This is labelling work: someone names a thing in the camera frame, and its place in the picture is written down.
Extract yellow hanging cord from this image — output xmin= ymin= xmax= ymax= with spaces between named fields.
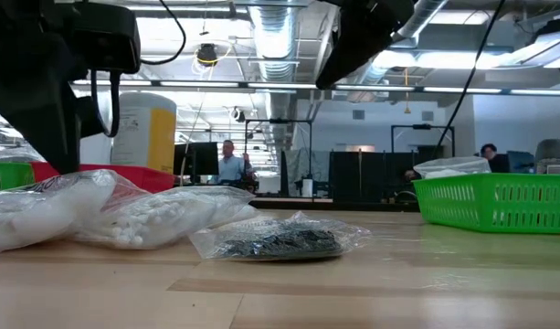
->
xmin=402 ymin=68 xmax=412 ymax=115

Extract silver ribbed ventilation duct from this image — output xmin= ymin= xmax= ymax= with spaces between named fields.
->
xmin=249 ymin=4 xmax=295 ymax=147

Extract black camera cable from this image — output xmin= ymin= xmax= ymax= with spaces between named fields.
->
xmin=432 ymin=0 xmax=507 ymax=159
xmin=90 ymin=0 xmax=188 ymax=138

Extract silver spiral ventilation duct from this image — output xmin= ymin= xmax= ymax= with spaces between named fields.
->
xmin=354 ymin=0 xmax=448 ymax=87

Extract green plastic basket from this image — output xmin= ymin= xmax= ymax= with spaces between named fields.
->
xmin=0 ymin=162 xmax=36 ymax=194
xmin=411 ymin=172 xmax=560 ymax=235

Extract black ceiling cable reel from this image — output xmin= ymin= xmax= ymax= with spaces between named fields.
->
xmin=195 ymin=43 xmax=219 ymax=68

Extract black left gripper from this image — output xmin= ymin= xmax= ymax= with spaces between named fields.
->
xmin=0 ymin=0 xmax=105 ymax=175

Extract person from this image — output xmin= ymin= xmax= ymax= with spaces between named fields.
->
xmin=209 ymin=139 xmax=257 ymax=185
xmin=479 ymin=143 xmax=511 ymax=174

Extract grey chair back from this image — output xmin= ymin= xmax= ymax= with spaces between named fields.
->
xmin=534 ymin=138 xmax=560 ymax=176

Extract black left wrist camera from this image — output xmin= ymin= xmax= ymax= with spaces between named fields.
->
xmin=73 ymin=3 xmax=143 ymax=75

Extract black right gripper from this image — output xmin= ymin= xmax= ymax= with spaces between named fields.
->
xmin=314 ymin=0 xmax=416 ymax=90

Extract dark computer monitor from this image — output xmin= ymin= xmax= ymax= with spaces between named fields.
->
xmin=174 ymin=142 xmax=220 ymax=177

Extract red plastic basket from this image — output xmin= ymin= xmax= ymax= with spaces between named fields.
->
xmin=30 ymin=163 xmax=176 ymax=194

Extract clear bag black hair net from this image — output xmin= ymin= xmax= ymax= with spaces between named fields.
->
xmin=188 ymin=210 xmax=372 ymax=262

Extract vanity pack cotton bag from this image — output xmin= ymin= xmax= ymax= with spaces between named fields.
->
xmin=72 ymin=185 xmax=258 ymax=250
xmin=412 ymin=155 xmax=492 ymax=180
xmin=0 ymin=169 xmax=151 ymax=254

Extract black partition panels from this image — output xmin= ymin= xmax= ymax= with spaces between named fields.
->
xmin=329 ymin=150 xmax=420 ymax=203

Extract black background rig frame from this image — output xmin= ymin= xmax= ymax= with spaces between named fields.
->
xmin=244 ymin=118 xmax=313 ymax=202
xmin=390 ymin=123 xmax=457 ymax=161

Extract white yellow wipes canister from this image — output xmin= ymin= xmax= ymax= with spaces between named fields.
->
xmin=110 ymin=90 xmax=178 ymax=174

